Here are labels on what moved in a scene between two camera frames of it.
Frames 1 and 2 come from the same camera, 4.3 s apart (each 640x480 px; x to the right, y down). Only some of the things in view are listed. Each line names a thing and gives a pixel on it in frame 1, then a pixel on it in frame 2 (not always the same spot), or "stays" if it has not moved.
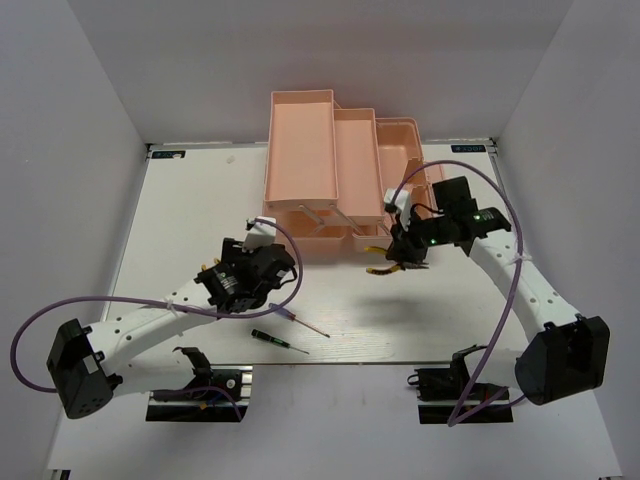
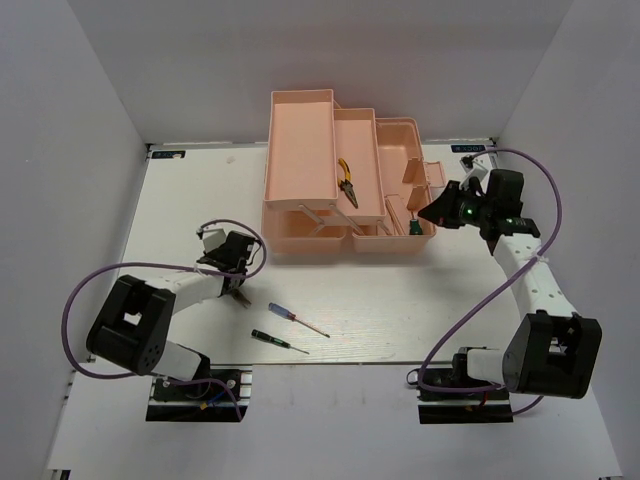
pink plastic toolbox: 330,174 stays
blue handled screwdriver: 292,317 stays
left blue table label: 168,154 stays
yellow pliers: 399,266 to 346,184
